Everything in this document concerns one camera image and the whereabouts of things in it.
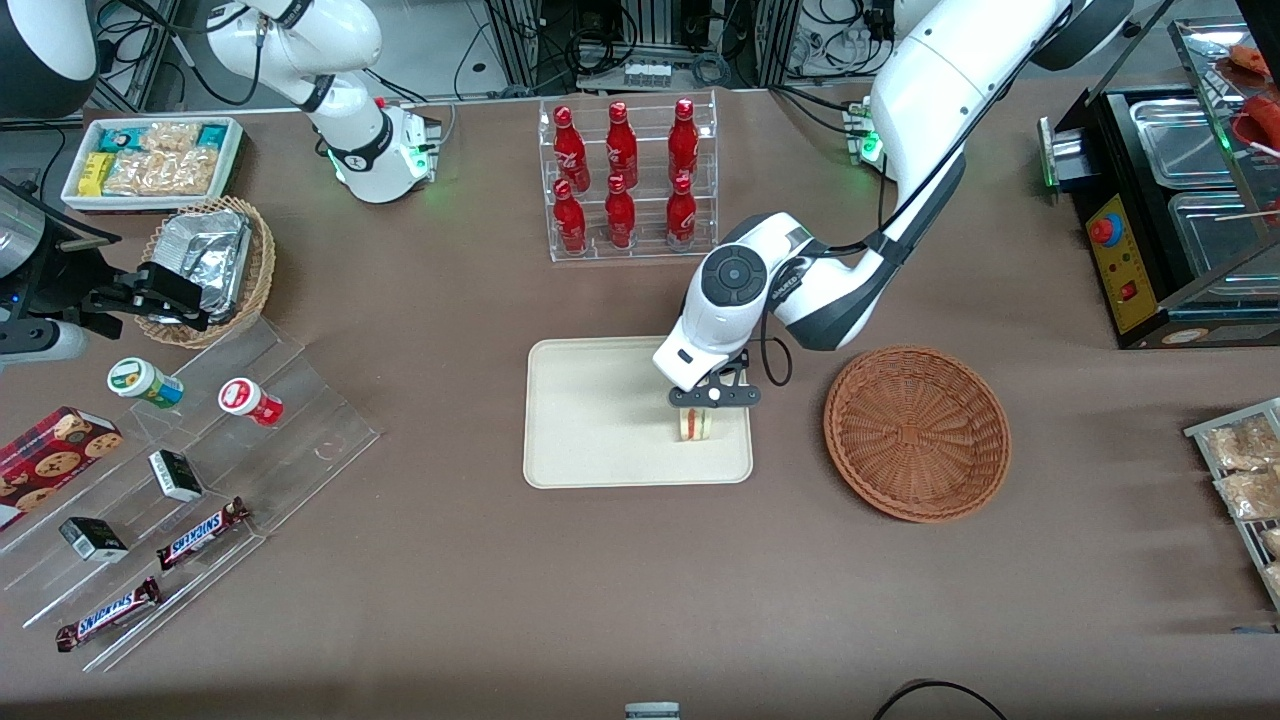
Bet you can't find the red cola bottle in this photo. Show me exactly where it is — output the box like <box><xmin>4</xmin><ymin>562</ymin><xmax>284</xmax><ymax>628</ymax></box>
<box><xmin>667</xmin><ymin>97</ymin><xmax>700</xmax><ymax>186</ymax></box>
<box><xmin>553</xmin><ymin>105</ymin><xmax>590</xmax><ymax>191</ymax></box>
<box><xmin>605</xmin><ymin>100</ymin><xmax>640</xmax><ymax>189</ymax></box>
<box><xmin>604</xmin><ymin>174</ymin><xmax>638</xmax><ymax>250</ymax></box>
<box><xmin>553</xmin><ymin>178</ymin><xmax>589</xmax><ymax>254</ymax></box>
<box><xmin>665</xmin><ymin>172</ymin><xmax>699</xmax><ymax>248</ymax></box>

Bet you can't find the small black box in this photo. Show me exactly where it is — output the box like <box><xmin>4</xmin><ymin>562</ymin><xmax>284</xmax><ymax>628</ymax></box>
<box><xmin>58</xmin><ymin>516</ymin><xmax>130</xmax><ymax>563</ymax></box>
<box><xmin>148</xmin><ymin>449</ymin><xmax>204</xmax><ymax>503</ymax></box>

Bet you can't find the white rectangular snack bin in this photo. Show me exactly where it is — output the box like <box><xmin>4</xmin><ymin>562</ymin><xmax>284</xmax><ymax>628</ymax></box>
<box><xmin>60</xmin><ymin>116</ymin><xmax>246</xmax><ymax>213</ymax></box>

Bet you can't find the black floor cable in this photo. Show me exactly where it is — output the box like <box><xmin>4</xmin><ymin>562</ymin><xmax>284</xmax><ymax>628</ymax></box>
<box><xmin>872</xmin><ymin>679</ymin><xmax>1011</xmax><ymax>720</ymax></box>

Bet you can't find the large clear cracker bag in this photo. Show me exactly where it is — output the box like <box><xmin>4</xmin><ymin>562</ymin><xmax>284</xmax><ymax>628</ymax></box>
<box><xmin>103</xmin><ymin>147</ymin><xmax>220</xmax><ymax>198</ymax></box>

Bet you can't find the red lidded white cup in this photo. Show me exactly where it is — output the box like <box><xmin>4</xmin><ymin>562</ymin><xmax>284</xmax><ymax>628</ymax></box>
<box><xmin>218</xmin><ymin>377</ymin><xmax>284</xmax><ymax>428</ymax></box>

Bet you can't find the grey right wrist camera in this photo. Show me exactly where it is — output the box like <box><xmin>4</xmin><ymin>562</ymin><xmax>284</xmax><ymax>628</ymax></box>
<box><xmin>0</xmin><ymin>318</ymin><xmax>89</xmax><ymax>363</ymax></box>

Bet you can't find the silver foil package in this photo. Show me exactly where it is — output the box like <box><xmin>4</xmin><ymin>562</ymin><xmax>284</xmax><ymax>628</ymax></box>
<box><xmin>152</xmin><ymin>210</ymin><xmax>251</xmax><ymax>323</ymax></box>

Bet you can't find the light tan wicker basket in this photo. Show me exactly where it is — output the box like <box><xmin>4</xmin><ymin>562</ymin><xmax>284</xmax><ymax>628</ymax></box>
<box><xmin>133</xmin><ymin>196</ymin><xmax>277</xmax><ymax>349</ymax></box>

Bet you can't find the small clear cracker bag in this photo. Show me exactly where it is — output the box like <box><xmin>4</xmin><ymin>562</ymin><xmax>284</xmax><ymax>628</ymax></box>
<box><xmin>140</xmin><ymin>122</ymin><xmax>203</xmax><ymax>154</ymax></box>

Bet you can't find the brown round wicker basket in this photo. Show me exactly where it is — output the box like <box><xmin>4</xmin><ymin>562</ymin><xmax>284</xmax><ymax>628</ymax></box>
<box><xmin>823</xmin><ymin>345</ymin><xmax>1012</xmax><ymax>524</ymax></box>

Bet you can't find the cream rectangular tray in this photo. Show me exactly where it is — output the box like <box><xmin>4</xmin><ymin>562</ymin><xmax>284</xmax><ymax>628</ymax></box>
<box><xmin>523</xmin><ymin>333</ymin><xmax>754</xmax><ymax>490</ymax></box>

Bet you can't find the tray of packaged crackers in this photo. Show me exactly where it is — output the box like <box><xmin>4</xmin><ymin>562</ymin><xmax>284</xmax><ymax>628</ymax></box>
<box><xmin>1184</xmin><ymin>398</ymin><xmax>1280</xmax><ymax>611</ymax></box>

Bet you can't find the clear acrylic bottle rack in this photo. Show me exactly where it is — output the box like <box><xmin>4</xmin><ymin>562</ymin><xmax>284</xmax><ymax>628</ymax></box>
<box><xmin>538</xmin><ymin>90</ymin><xmax>719</xmax><ymax>263</ymax></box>

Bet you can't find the steel warmer pan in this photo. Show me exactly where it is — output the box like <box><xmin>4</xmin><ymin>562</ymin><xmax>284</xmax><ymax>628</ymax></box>
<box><xmin>1168</xmin><ymin>190</ymin><xmax>1280</xmax><ymax>293</ymax></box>
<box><xmin>1130</xmin><ymin>98</ymin><xmax>1244</xmax><ymax>190</ymax></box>

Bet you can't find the brown Snickers bar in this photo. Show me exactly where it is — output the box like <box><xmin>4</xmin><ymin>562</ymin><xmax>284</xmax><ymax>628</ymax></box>
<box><xmin>156</xmin><ymin>497</ymin><xmax>251</xmax><ymax>571</ymax></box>
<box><xmin>55</xmin><ymin>577</ymin><xmax>163</xmax><ymax>653</ymax></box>

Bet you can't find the clear acrylic stepped display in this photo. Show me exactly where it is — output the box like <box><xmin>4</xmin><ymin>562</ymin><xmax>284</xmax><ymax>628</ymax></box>
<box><xmin>0</xmin><ymin>315</ymin><xmax>382</xmax><ymax>673</ymax></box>

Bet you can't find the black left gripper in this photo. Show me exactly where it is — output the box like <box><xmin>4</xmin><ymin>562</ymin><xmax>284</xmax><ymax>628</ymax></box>
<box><xmin>668</xmin><ymin>385</ymin><xmax>762</xmax><ymax>433</ymax></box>

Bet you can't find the red chocolate cookie box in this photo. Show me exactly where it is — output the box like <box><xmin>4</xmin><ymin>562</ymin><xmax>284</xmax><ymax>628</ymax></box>
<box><xmin>0</xmin><ymin>406</ymin><xmax>124</xmax><ymax>532</ymax></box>

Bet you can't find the black food warmer cabinet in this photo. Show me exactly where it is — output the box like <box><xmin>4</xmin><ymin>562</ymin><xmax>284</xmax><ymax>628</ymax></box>
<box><xmin>1038</xmin><ymin>15</ymin><xmax>1280</xmax><ymax>351</ymax></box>

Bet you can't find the green lidded white cup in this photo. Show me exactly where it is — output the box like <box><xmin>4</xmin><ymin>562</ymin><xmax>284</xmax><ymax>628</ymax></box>
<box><xmin>107</xmin><ymin>357</ymin><xmax>185</xmax><ymax>410</ymax></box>

